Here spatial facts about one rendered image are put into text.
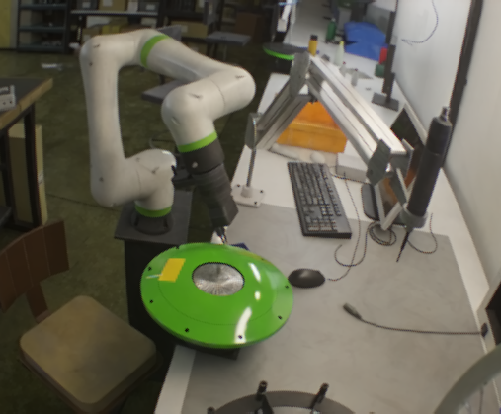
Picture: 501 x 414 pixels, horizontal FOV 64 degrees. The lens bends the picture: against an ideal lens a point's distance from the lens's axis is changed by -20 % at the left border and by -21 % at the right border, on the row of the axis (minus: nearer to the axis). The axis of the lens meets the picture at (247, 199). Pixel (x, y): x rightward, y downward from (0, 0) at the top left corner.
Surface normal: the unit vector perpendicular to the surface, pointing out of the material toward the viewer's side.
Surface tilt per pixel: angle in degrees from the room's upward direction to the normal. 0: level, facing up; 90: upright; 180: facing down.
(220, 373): 0
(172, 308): 23
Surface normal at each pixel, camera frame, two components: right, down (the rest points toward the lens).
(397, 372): 0.14, -0.85
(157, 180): 0.65, 0.41
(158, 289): -0.23, -0.75
